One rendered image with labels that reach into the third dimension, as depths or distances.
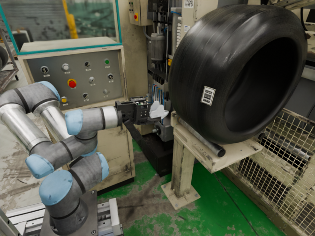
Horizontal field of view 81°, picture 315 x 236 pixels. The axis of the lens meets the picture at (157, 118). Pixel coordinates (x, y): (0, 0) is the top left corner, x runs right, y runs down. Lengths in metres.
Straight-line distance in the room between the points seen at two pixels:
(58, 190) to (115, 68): 0.82
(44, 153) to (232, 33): 0.69
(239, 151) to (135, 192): 1.08
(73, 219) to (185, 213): 1.07
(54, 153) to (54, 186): 0.18
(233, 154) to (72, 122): 0.82
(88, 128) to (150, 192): 1.33
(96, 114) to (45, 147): 0.18
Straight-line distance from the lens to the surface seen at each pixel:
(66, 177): 0.80
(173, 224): 1.70
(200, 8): 1.02
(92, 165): 0.82
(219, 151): 0.92
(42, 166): 0.64
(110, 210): 1.00
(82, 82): 1.28
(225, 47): 0.68
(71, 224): 0.90
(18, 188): 2.28
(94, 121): 0.60
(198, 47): 0.73
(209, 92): 0.66
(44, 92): 0.96
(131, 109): 0.63
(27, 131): 0.75
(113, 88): 1.33
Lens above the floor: 1.51
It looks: 33 degrees down
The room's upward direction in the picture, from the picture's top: straight up
